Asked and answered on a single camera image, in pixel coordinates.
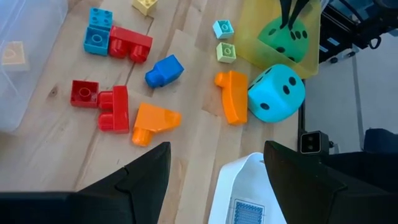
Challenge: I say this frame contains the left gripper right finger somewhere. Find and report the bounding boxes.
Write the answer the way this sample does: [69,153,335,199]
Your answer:
[264,141,389,224]

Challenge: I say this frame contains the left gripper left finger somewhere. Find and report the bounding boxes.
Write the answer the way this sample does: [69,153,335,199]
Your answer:
[76,141,172,224]

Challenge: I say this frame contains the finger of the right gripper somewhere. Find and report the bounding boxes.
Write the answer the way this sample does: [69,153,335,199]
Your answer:
[289,0,312,31]
[279,0,293,29]

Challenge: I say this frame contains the green foam die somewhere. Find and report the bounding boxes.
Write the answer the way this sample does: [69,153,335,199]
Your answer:
[257,16,309,63]

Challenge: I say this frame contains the blue playing card box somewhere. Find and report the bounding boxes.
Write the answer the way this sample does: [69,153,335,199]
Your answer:
[228,198,266,224]

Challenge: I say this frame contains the small pale green toy brick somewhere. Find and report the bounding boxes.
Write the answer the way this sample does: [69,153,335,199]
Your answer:
[216,42,238,64]

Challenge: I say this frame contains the teal foam die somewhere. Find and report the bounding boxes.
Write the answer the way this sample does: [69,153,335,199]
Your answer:
[247,63,307,124]

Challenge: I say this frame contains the red two-stud toy brick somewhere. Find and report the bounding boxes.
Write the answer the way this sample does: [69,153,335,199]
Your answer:
[108,26,154,64]
[97,85,130,134]

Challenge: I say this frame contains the small dark red toy brick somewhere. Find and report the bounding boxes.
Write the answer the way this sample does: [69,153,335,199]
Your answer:
[70,80,100,109]

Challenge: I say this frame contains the blue rounded toy block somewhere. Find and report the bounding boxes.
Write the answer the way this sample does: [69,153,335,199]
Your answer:
[144,54,185,89]

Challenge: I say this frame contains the small pale yellow toy brick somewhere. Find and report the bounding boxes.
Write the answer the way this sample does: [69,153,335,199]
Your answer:
[131,0,159,17]

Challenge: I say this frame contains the clear plastic container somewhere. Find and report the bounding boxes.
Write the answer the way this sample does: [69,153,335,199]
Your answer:
[0,0,70,133]

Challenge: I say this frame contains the small blue toy brick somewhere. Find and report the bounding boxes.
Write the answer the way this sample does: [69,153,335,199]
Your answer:
[88,7,114,31]
[83,26,111,57]

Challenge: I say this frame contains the yellow translucent plastic bin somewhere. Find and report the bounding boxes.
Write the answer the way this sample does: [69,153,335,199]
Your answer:
[233,0,322,80]

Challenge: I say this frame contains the white plastic bin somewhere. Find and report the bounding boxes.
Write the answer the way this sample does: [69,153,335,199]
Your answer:
[207,152,289,224]

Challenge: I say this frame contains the small pale teal toy brick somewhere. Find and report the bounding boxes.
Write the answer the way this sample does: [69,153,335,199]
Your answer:
[212,19,235,40]

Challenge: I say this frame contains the orange wedge toy block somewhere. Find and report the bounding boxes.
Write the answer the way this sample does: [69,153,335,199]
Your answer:
[131,102,182,147]

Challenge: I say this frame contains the orange long toy block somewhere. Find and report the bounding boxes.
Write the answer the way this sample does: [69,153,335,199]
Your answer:
[214,70,249,126]

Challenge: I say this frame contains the black table-level camera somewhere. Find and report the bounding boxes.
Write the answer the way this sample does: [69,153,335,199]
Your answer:
[298,130,331,156]

